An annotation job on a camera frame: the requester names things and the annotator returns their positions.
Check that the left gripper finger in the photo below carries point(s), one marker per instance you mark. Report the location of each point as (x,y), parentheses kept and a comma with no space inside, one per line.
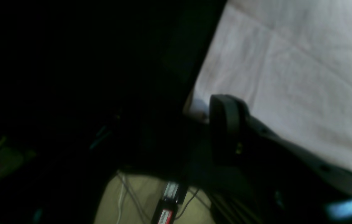
(240,140)

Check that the pink T-shirt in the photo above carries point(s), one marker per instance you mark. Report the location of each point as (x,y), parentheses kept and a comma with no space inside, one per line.
(291,62)

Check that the black table cloth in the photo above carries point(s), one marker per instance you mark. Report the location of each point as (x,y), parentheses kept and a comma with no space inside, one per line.
(88,85)

